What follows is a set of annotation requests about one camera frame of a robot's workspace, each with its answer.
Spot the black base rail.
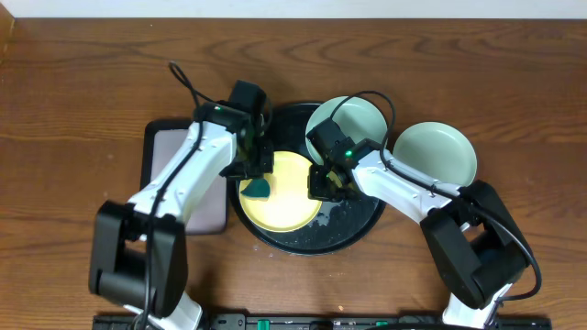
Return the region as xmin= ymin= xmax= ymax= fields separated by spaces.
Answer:
xmin=91 ymin=313 xmax=554 ymax=330

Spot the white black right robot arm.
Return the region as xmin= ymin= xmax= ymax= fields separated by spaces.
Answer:
xmin=308 ymin=136 xmax=537 ymax=329

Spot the yellow plate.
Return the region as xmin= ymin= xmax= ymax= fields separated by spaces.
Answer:
xmin=238 ymin=151 xmax=322 ymax=233

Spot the light green plate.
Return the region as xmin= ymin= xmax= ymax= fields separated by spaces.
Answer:
xmin=393 ymin=122 xmax=478 ymax=186

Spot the round black tray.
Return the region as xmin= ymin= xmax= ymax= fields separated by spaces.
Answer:
xmin=227 ymin=103 xmax=385 ymax=256

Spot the black rectangular water tray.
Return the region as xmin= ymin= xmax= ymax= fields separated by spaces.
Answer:
xmin=140 ymin=118 xmax=228 ymax=236

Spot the green yellow sponge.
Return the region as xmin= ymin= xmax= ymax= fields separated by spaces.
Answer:
xmin=240 ymin=178 xmax=271 ymax=201

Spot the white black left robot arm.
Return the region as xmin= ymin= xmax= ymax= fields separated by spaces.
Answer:
xmin=89 ymin=101 xmax=273 ymax=329

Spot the pale green plate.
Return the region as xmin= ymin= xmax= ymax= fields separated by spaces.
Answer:
xmin=305 ymin=96 xmax=387 ymax=144

